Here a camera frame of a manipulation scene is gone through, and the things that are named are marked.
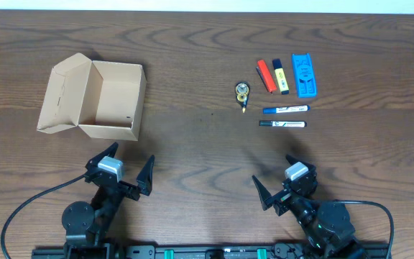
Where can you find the blue plastic stapler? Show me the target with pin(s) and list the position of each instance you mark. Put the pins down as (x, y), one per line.
(305, 80)

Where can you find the black whiteboard marker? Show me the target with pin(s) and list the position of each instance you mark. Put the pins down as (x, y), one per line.
(270, 123)

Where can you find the brown cardboard box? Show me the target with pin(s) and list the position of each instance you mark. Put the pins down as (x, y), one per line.
(105, 99)

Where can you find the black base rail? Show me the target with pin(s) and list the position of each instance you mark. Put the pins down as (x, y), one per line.
(278, 250)

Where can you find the yellow highlighter pen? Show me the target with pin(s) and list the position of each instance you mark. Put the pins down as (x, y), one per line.
(280, 76)

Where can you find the correction tape dispenser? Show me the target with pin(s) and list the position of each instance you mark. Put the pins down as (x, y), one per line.
(242, 90)

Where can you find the orange highlighter pen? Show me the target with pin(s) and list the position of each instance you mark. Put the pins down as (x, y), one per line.
(265, 75)

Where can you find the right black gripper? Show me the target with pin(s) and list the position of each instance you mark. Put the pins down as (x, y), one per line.
(287, 195)

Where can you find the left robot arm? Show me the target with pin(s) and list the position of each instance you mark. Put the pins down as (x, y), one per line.
(86, 224)

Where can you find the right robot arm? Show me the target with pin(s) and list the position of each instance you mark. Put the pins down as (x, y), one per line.
(326, 224)

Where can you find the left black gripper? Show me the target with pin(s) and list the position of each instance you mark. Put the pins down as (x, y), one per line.
(119, 184)

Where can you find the blue whiteboard marker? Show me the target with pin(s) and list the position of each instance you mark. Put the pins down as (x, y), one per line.
(286, 109)

